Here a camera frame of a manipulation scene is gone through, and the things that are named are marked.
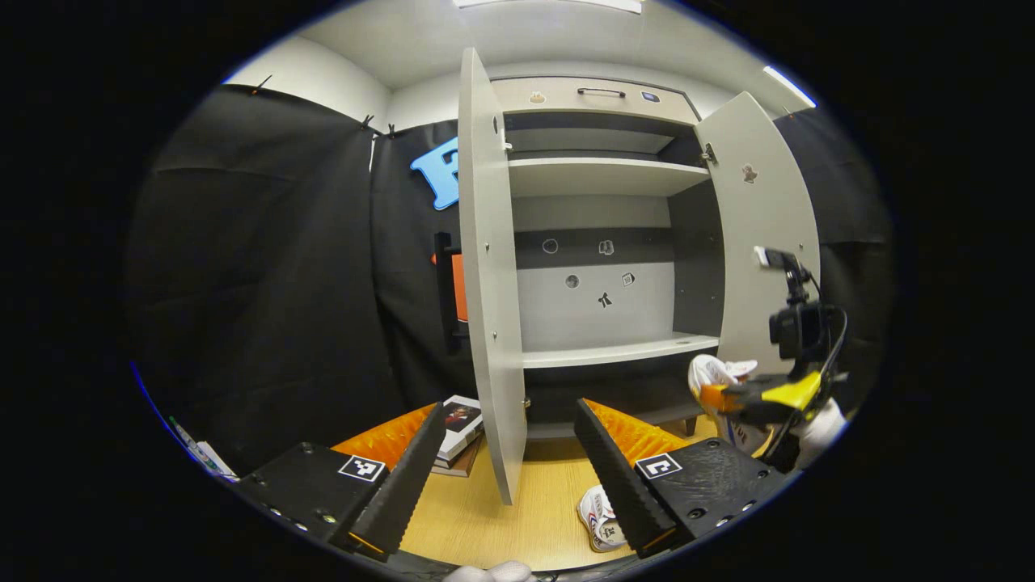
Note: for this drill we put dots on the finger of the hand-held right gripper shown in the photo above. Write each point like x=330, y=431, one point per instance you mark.
x=752, y=400

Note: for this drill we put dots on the small ceiling light panel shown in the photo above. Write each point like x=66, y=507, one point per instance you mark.
x=788, y=85

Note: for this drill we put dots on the white shoe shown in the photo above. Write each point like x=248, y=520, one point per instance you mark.
x=711, y=369
x=600, y=517

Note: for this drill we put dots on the grey shoe cabinet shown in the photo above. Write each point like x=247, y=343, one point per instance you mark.
x=598, y=315

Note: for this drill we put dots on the white cover book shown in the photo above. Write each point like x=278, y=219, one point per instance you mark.
x=461, y=424

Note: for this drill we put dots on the large ceiling light panel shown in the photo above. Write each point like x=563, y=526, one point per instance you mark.
x=566, y=4

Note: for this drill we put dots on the white cabinet shelf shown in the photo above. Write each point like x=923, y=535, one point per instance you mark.
x=598, y=176
x=614, y=352

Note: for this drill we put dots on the black backdrop cloth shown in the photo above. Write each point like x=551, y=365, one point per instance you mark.
x=242, y=283

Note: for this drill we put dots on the grey cabinet drawer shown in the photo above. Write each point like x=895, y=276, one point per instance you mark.
x=558, y=95

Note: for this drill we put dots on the brown book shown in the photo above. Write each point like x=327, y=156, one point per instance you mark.
x=454, y=467

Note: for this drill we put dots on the white paper sheets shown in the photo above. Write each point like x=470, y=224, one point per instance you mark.
x=214, y=465

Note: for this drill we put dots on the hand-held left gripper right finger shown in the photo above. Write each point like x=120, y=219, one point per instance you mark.
x=614, y=477

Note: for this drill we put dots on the grey shoe cabinet door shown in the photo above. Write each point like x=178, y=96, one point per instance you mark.
x=768, y=210
x=493, y=283

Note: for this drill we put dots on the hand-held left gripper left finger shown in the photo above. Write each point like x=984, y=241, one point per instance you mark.
x=404, y=485

